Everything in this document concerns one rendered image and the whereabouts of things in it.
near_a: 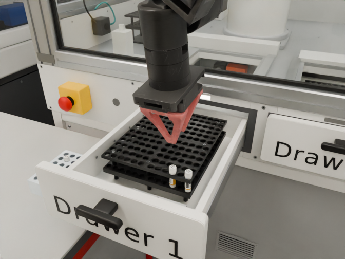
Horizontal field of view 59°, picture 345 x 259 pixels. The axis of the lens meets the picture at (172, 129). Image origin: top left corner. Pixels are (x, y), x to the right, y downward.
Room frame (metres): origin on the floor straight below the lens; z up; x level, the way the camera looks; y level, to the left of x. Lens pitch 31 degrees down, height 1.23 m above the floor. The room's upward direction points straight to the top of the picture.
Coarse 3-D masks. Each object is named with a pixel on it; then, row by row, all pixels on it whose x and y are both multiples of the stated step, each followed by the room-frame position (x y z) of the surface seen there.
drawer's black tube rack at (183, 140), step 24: (144, 120) 0.59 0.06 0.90; (168, 120) 0.59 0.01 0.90; (192, 120) 0.59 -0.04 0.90; (216, 120) 0.59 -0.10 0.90; (120, 144) 0.50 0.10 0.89; (144, 144) 0.50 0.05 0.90; (168, 144) 0.50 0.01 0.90; (192, 144) 0.50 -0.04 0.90; (216, 144) 0.54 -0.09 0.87; (120, 168) 0.45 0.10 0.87; (192, 168) 0.42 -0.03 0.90; (192, 192) 0.39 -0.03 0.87
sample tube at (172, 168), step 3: (171, 165) 0.41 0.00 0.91; (174, 165) 0.41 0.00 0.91; (171, 168) 0.40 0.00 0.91; (174, 168) 0.40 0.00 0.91; (171, 171) 0.40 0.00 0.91; (174, 171) 0.40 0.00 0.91; (171, 174) 0.40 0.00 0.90; (174, 174) 0.40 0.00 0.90; (171, 180) 0.40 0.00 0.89; (174, 180) 0.40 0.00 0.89; (171, 183) 0.40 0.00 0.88; (174, 183) 0.40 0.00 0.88; (171, 186) 0.40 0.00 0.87; (174, 186) 0.40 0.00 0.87
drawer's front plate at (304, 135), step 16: (272, 128) 0.55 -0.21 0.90; (288, 128) 0.53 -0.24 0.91; (304, 128) 0.52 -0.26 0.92; (320, 128) 0.51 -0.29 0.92; (336, 128) 0.50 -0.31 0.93; (272, 144) 0.54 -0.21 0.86; (304, 144) 0.52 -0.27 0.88; (320, 144) 0.51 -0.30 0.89; (272, 160) 0.54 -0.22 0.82; (288, 160) 0.53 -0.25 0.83; (304, 160) 0.52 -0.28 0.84; (320, 160) 0.50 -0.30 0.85; (336, 160) 0.49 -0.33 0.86; (336, 176) 0.49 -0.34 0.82
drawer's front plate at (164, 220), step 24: (48, 168) 0.38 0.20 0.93; (48, 192) 0.38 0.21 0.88; (72, 192) 0.36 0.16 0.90; (96, 192) 0.34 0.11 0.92; (120, 192) 0.33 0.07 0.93; (72, 216) 0.37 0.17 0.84; (120, 216) 0.32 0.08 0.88; (144, 216) 0.31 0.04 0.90; (168, 216) 0.29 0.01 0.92; (192, 216) 0.28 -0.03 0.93; (120, 240) 0.33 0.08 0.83; (168, 240) 0.29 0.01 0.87; (192, 240) 0.28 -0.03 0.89
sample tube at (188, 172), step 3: (186, 171) 0.40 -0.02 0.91; (189, 171) 0.40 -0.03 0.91; (186, 174) 0.39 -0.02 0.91; (189, 174) 0.39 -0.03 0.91; (186, 177) 0.39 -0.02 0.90; (189, 177) 0.39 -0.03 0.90; (186, 183) 0.39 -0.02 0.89; (186, 186) 0.39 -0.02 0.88; (189, 186) 0.39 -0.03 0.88; (186, 189) 0.39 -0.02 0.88; (189, 189) 0.39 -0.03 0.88
